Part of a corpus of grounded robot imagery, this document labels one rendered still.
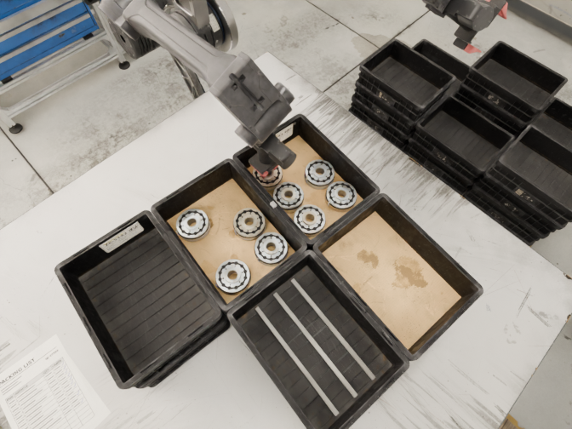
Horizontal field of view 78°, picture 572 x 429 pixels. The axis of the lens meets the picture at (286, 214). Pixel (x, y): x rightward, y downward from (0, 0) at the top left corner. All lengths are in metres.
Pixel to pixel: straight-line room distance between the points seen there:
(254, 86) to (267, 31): 2.56
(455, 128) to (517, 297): 1.04
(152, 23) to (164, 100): 1.99
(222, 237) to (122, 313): 0.36
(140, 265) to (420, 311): 0.86
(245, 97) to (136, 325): 0.78
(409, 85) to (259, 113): 1.60
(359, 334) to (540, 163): 1.34
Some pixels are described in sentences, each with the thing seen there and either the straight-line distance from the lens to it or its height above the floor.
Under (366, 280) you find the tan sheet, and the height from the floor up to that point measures 0.83.
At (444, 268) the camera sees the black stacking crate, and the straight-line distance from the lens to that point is 1.17.
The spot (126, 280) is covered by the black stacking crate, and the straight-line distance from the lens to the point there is 1.20.
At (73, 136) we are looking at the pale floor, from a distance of 2.73.
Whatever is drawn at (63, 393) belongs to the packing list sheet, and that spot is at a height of 0.70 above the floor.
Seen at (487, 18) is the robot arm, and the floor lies 1.32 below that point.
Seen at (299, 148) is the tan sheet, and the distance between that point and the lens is 1.32.
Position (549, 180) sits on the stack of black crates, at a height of 0.49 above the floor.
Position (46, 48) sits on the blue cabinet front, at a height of 0.36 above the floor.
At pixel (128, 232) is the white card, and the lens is 1.17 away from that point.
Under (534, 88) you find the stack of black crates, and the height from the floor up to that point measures 0.49.
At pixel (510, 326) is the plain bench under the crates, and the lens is 1.42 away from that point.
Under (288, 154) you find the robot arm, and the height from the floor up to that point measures 1.08.
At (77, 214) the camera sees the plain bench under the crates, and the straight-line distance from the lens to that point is 1.51.
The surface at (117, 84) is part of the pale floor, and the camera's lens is 2.92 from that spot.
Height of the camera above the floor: 1.89
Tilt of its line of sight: 65 degrees down
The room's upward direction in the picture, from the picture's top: 3 degrees clockwise
